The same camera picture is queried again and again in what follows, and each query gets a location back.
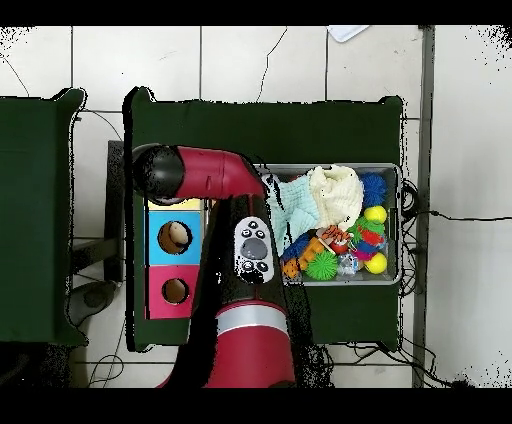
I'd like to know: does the mint green waffle cloth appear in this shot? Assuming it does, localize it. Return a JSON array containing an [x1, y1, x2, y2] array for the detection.
[[263, 173, 321, 259]]

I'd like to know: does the cream waffle cloth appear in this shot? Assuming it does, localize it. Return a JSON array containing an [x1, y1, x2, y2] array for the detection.
[[306, 163, 365, 231]]

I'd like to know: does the orange tiger plush toy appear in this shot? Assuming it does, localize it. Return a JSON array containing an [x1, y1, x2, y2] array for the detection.
[[319, 224, 353, 245]]

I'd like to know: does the wooden box with three holes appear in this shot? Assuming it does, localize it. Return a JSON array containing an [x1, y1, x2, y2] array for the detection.
[[143, 197, 206, 320]]

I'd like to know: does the clear mesh bin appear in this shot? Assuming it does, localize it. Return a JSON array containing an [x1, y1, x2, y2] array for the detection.
[[255, 161, 402, 287]]

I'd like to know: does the orange plastic block toy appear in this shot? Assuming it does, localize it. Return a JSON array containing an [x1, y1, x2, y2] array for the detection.
[[281, 237, 325, 279]]

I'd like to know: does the dark green table cloth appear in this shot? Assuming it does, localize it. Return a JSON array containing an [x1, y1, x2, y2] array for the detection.
[[123, 85, 405, 353], [0, 87, 89, 349]]

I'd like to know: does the bright green spiky ball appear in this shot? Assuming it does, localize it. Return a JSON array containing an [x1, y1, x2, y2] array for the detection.
[[305, 249, 339, 280]]

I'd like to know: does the yellow smooth ball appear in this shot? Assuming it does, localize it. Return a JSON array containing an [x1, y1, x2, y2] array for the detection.
[[363, 204, 388, 224], [363, 251, 388, 275]]

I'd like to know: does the blue spiky ball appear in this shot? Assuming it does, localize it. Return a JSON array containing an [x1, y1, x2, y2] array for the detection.
[[358, 171, 388, 207]]

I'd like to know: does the black metal stand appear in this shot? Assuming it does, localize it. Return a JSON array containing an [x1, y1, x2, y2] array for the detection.
[[69, 139, 126, 283]]

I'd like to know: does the dark grey rounded base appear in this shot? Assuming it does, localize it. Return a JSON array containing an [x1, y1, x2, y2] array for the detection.
[[65, 279, 119, 327]]

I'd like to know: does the white flat tray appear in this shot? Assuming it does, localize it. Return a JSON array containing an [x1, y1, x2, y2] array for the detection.
[[326, 25, 371, 44]]

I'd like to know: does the black cable bundle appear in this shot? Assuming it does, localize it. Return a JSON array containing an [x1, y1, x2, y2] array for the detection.
[[399, 179, 421, 297]]

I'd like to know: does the grey floor cable duct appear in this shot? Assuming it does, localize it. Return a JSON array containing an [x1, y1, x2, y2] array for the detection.
[[411, 25, 436, 388]]

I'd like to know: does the long black floor cable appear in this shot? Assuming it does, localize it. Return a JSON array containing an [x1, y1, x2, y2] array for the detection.
[[401, 209, 512, 223]]

